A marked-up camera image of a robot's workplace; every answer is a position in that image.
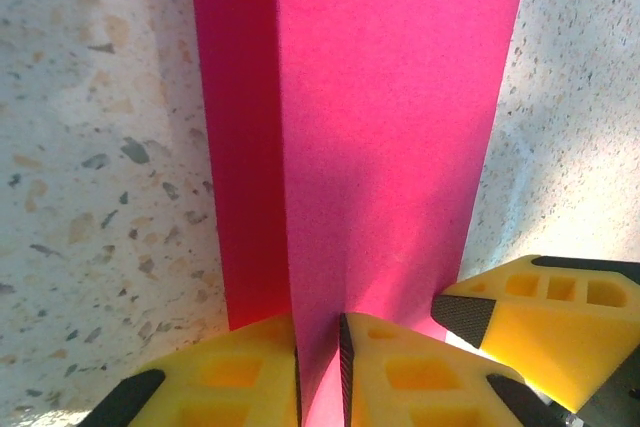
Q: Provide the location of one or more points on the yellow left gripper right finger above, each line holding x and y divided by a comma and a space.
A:
425, 382

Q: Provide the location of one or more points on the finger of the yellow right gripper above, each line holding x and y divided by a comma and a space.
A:
550, 332

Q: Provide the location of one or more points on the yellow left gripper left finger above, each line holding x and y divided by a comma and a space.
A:
225, 382

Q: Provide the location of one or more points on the magenta cloth piece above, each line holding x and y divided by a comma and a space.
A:
375, 122

